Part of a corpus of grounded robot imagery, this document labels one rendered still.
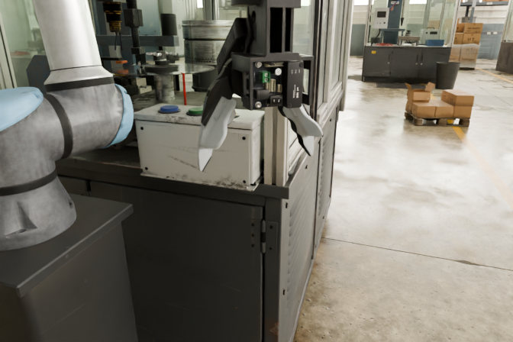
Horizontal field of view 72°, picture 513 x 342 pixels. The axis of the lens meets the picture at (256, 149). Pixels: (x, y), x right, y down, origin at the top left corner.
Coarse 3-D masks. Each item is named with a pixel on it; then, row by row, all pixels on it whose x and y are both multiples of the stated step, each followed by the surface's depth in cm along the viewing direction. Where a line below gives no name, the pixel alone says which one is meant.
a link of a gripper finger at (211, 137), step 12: (216, 108) 41; (228, 108) 39; (216, 120) 41; (228, 120) 42; (204, 132) 41; (216, 132) 39; (204, 144) 41; (216, 144) 38; (204, 156) 42; (204, 168) 42
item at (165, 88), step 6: (156, 78) 112; (162, 78) 112; (168, 78) 113; (156, 84) 113; (162, 84) 113; (168, 84) 113; (156, 90) 114; (162, 90) 113; (168, 90) 114; (156, 96) 115; (162, 96) 114; (168, 96) 114
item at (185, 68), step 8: (184, 64) 126; (192, 64) 126; (200, 64) 126; (112, 72) 105; (120, 72) 104; (128, 72) 104; (136, 72) 104; (144, 72) 104; (152, 72) 104; (160, 72) 104; (168, 72) 104; (176, 72) 104; (184, 72) 104; (192, 72) 104; (200, 72) 105
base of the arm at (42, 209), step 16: (48, 176) 58; (0, 192) 54; (16, 192) 54; (32, 192) 56; (48, 192) 58; (64, 192) 64; (0, 208) 54; (16, 208) 55; (32, 208) 56; (48, 208) 58; (64, 208) 60; (0, 224) 54; (16, 224) 55; (32, 224) 56; (48, 224) 57; (64, 224) 60; (0, 240) 54; (16, 240) 55; (32, 240) 56
